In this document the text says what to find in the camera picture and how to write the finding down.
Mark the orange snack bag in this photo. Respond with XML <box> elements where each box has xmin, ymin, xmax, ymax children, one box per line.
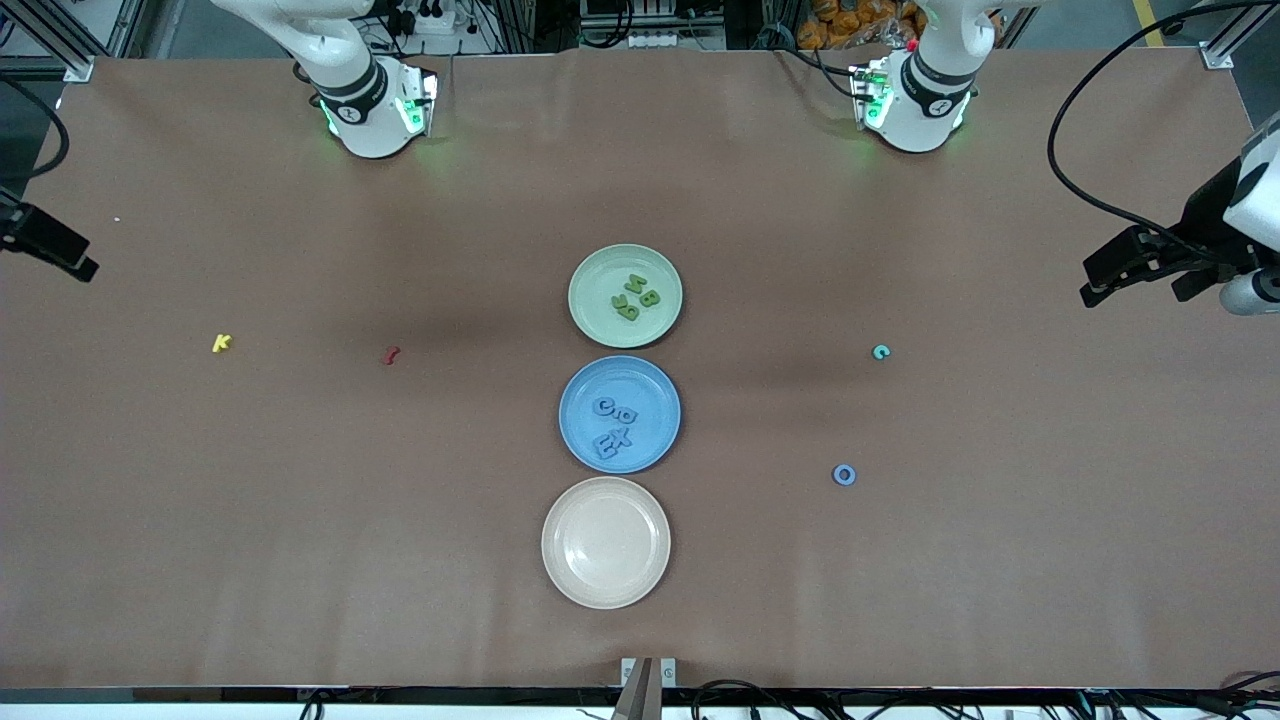
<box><xmin>798</xmin><ymin>0</ymin><xmax>926</xmax><ymax>51</ymax></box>

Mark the white power strip with plugs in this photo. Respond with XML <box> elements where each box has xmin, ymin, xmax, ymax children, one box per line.
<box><xmin>385</xmin><ymin>0</ymin><xmax>456</xmax><ymax>36</ymax></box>

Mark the blue plate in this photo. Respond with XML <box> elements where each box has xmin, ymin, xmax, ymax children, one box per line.
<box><xmin>558</xmin><ymin>355</ymin><xmax>682</xmax><ymax>475</ymax></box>

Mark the light green plate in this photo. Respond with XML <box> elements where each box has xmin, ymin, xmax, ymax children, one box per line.
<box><xmin>567</xmin><ymin>243</ymin><xmax>684</xmax><ymax>350</ymax></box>

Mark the dark electronics rack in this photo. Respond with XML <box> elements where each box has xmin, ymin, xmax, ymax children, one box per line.
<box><xmin>578</xmin><ymin>0</ymin><xmax>729</xmax><ymax>51</ymax></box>

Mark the beige plate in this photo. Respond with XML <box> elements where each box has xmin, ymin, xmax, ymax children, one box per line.
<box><xmin>540</xmin><ymin>476</ymin><xmax>672</xmax><ymax>611</ymax></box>

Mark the aluminium frame profile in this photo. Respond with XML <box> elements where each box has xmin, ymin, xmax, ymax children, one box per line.
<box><xmin>0</xmin><ymin>0</ymin><xmax>97</xmax><ymax>83</ymax></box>
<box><xmin>1200</xmin><ymin>0</ymin><xmax>1280</xmax><ymax>73</ymax></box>

